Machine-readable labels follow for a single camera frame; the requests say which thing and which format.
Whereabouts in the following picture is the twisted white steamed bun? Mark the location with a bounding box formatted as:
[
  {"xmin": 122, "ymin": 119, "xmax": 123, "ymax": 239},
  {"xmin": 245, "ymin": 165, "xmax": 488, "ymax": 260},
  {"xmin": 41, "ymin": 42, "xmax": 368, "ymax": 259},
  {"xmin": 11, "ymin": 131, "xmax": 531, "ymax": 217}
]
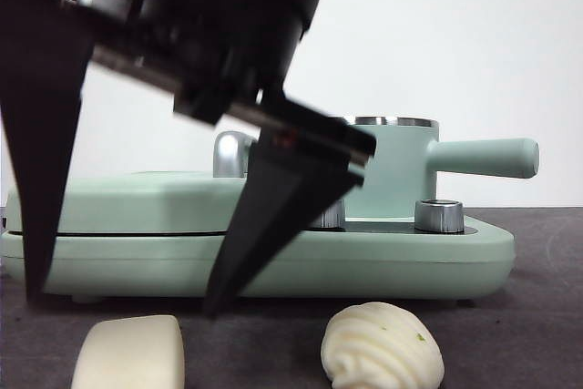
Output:
[{"xmin": 320, "ymin": 301, "xmax": 445, "ymax": 389}]

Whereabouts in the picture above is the smooth white steamed bun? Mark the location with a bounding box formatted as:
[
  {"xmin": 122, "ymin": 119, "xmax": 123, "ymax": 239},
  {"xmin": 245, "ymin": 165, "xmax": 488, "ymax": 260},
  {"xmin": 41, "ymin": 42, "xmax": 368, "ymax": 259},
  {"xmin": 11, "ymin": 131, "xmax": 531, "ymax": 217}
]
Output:
[{"xmin": 70, "ymin": 314, "xmax": 187, "ymax": 389}]

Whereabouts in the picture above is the silver control knob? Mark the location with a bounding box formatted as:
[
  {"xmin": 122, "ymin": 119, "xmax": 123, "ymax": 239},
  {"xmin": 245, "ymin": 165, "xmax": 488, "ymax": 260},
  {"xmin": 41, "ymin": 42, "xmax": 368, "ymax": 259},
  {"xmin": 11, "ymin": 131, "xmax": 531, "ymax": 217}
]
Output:
[
  {"xmin": 309, "ymin": 200, "xmax": 346, "ymax": 230},
  {"xmin": 413, "ymin": 198, "xmax": 466, "ymax": 233}
]

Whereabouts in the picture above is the pale green cooker base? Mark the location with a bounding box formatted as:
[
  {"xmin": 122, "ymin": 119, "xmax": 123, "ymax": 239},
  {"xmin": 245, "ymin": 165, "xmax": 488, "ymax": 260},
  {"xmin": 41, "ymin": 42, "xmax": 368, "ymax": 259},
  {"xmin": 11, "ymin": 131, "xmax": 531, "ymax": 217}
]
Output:
[{"xmin": 0, "ymin": 206, "xmax": 517, "ymax": 306}]

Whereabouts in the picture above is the pale green griddle cover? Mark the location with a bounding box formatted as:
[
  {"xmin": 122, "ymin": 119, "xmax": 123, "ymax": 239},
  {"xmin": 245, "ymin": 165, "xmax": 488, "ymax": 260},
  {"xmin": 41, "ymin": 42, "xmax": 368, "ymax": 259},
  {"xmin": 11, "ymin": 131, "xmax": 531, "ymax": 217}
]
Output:
[{"xmin": 6, "ymin": 170, "xmax": 251, "ymax": 238}]

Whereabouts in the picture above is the silver griddle cover handle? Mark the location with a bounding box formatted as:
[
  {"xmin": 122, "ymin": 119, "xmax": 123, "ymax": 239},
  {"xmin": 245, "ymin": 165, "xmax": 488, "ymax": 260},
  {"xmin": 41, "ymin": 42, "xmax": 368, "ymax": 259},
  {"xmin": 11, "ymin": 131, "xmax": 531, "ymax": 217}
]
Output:
[{"xmin": 212, "ymin": 130, "xmax": 257, "ymax": 179}]

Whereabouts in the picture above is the pale green pot with handle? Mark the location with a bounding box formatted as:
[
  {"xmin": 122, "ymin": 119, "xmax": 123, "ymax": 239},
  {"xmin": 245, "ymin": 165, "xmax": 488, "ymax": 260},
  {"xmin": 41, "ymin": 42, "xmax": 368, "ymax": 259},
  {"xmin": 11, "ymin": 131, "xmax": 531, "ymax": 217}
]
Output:
[{"xmin": 343, "ymin": 115, "xmax": 541, "ymax": 222}]

